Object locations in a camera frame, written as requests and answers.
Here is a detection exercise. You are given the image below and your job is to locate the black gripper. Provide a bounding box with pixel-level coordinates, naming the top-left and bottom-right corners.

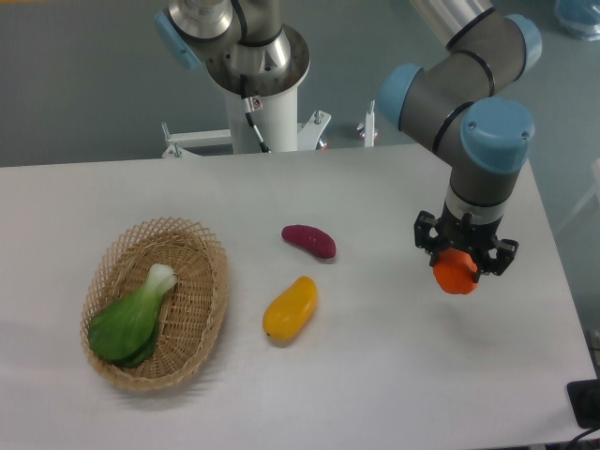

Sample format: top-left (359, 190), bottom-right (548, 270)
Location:
top-left (413, 210), bottom-right (519, 283)

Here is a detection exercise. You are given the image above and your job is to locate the yellow mango toy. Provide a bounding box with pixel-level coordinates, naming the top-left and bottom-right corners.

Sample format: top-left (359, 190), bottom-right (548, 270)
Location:
top-left (262, 276), bottom-right (319, 343)

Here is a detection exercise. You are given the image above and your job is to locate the black cable on pedestal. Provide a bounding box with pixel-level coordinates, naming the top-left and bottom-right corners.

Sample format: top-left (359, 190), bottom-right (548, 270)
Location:
top-left (238, 73), bottom-right (272, 154)

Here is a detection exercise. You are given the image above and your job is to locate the blue object top right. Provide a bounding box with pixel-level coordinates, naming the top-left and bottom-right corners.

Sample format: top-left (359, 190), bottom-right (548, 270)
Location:
top-left (554, 0), bottom-right (599, 41)

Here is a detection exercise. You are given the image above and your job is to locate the orange toy fruit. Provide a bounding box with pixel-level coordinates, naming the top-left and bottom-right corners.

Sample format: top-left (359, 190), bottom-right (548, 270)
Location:
top-left (432, 248), bottom-right (477, 295)

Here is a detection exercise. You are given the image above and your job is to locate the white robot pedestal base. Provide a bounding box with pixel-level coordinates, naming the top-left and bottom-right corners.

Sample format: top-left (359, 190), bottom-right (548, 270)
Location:
top-left (160, 25), bottom-right (380, 159)

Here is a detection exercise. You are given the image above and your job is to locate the woven wicker basket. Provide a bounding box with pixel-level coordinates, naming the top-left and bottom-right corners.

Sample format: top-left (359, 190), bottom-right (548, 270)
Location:
top-left (81, 217), bottom-right (229, 391)

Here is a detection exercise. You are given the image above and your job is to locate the purple sweet potato toy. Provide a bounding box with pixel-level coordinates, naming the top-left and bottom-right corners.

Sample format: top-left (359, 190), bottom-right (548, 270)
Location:
top-left (281, 225), bottom-right (337, 260)

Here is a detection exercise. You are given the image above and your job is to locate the green bok choy toy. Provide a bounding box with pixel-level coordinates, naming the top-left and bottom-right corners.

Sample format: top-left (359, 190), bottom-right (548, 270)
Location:
top-left (87, 263), bottom-right (177, 368)

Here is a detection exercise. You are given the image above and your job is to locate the black device at edge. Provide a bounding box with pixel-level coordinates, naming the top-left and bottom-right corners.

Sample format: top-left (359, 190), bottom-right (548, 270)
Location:
top-left (566, 379), bottom-right (599, 428)

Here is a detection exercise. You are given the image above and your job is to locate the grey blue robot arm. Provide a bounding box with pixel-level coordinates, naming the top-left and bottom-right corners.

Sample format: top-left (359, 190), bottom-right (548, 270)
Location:
top-left (155, 1), bottom-right (542, 293)

